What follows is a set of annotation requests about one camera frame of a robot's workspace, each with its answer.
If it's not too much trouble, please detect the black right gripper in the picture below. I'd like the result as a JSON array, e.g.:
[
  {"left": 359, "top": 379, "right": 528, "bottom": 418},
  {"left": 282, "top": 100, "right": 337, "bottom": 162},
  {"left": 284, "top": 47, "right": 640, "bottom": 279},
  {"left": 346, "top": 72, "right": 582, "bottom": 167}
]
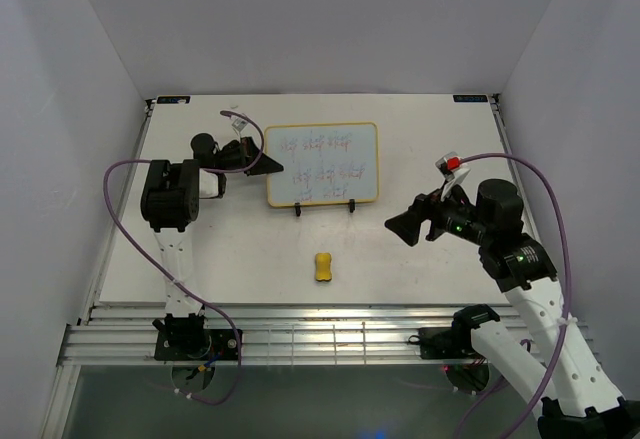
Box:
[{"left": 383, "top": 178, "right": 491, "bottom": 246}]

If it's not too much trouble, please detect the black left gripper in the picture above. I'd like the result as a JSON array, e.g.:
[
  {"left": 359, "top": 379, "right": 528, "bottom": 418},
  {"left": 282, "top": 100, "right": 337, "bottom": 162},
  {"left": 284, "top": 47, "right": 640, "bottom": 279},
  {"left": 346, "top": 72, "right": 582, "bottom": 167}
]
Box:
[{"left": 214, "top": 137, "right": 284, "bottom": 176}]

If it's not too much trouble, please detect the wire whiteboard stand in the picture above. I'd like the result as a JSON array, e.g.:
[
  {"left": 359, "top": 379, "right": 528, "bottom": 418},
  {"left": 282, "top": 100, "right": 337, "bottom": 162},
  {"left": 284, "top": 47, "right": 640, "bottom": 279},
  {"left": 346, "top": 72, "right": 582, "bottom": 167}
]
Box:
[{"left": 293, "top": 199, "right": 357, "bottom": 218}]

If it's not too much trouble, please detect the yellow framed whiteboard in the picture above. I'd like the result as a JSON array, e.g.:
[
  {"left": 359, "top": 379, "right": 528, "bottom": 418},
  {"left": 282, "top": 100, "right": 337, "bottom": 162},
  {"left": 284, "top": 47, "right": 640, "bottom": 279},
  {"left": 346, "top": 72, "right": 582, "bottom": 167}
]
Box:
[{"left": 264, "top": 122, "right": 380, "bottom": 208}]

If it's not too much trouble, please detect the yellow black whiteboard eraser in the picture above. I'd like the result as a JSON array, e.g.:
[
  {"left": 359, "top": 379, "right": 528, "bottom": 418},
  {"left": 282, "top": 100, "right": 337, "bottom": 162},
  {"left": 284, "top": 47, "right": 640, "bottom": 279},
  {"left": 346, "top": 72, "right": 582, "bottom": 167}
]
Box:
[{"left": 314, "top": 252, "right": 333, "bottom": 282}]

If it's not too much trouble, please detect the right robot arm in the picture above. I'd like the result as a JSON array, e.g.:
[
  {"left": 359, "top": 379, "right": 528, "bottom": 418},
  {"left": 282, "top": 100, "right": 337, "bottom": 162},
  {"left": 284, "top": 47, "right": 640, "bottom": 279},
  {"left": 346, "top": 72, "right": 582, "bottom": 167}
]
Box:
[{"left": 385, "top": 179, "right": 639, "bottom": 438}]

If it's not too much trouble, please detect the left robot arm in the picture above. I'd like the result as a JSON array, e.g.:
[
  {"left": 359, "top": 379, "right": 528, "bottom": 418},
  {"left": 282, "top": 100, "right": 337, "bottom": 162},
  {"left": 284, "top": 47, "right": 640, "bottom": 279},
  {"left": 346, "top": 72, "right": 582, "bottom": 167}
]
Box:
[{"left": 140, "top": 133, "right": 284, "bottom": 359}]

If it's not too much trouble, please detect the left blue table label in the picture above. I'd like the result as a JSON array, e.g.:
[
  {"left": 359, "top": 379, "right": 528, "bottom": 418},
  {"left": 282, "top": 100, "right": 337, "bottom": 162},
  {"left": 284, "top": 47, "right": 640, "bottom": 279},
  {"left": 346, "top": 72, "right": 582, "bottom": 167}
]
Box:
[{"left": 156, "top": 95, "right": 191, "bottom": 105}]

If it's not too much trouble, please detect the blue table label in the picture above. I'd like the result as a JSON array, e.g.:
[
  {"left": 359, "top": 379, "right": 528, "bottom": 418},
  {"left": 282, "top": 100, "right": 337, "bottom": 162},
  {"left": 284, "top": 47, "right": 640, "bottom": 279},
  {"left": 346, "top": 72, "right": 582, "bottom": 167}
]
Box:
[
  {"left": 452, "top": 94, "right": 489, "bottom": 104},
  {"left": 156, "top": 95, "right": 191, "bottom": 105}
]

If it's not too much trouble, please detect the right blue table label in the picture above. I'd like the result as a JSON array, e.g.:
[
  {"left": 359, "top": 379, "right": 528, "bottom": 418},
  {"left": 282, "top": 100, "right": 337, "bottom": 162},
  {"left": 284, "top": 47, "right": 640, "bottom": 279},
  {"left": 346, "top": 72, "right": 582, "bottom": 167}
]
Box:
[{"left": 452, "top": 94, "right": 489, "bottom": 104}]

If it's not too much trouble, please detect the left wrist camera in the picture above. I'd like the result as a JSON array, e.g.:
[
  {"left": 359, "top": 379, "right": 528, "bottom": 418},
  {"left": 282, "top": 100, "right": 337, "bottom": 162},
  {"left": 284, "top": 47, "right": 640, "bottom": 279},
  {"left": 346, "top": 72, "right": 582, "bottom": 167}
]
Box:
[{"left": 220, "top": 110, "right": 249, "bottom": 135}]

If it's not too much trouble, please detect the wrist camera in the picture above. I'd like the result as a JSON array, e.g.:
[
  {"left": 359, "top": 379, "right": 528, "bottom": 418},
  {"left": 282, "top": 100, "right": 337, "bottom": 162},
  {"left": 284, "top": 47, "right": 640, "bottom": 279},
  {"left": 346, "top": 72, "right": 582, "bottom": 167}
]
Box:
[
  {"left": 435, "top": 152, "right": 470, "bottom": 201},
  {"left": 220, "top": 110, "right": 249, "bottom": 135}
]

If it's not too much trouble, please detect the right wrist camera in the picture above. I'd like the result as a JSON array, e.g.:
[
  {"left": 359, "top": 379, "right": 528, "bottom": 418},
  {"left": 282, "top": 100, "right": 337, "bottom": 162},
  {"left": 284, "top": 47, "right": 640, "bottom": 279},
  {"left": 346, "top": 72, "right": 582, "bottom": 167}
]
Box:
[{"left": 435, "top": 152, "right": 470, "bottom": 201}]

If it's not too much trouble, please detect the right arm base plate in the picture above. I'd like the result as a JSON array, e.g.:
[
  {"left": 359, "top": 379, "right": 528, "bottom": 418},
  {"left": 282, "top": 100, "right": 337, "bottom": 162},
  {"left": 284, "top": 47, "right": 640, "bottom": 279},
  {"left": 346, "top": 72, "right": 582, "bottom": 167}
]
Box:
[{"left": 407, "top": 327, "right": 486, "bottom": 362}]

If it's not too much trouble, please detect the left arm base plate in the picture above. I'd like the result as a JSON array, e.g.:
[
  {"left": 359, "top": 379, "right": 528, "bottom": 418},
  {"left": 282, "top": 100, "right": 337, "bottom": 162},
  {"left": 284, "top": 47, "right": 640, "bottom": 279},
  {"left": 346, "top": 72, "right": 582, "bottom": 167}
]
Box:
[{"left": 152, "top": 314, "right": 243, "bottom": 362}]

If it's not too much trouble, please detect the aluminium table frame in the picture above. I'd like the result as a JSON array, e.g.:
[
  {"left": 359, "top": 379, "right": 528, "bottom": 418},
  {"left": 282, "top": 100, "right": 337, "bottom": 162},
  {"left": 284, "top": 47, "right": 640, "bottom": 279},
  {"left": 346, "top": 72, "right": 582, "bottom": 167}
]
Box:
[{"left": 39, "top": 93, "right": 626, "bottom": 439}]

